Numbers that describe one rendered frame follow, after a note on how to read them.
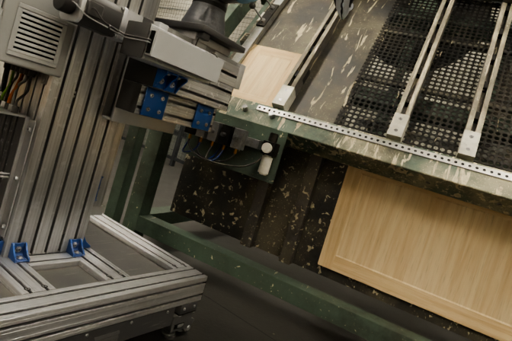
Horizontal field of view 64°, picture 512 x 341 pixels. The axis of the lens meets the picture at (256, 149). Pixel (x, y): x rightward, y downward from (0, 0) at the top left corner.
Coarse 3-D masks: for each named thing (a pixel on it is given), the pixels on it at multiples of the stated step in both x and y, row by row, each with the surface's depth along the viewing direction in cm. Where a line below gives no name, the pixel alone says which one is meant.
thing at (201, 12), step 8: (200, 0) 132; (208, 0) 132; (192, 8) 133; (200, 8) 131; (208, 8) 132; (216, 8) 133; (224, 8) 135; (184, 16) 133; (192, 16) 131; (200, 16) 131; (208, 16) 132; (216, 16) 133; (224, 16) 137; (208, 24) 131; (216, 24) 132; (224, 24) 136; (224, 32) 136
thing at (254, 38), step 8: (280, 0) 244; (288, 0) 250; (280, 8) 244; (272, 16) 237; (256, 32) 230; (264, 32) 234; (248, 40) 227; (256, 40) 228; (248, 48) 223; (240, 56) 220
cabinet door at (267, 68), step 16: (256, 48) 225; (272, 48) 223; (256, 64) 218; (272, 64) 216; (288, 64) 214; (256, 80) 211; (272, 80) 209; (240, 96) 205; (256, 96) 204; (272, 96) 202
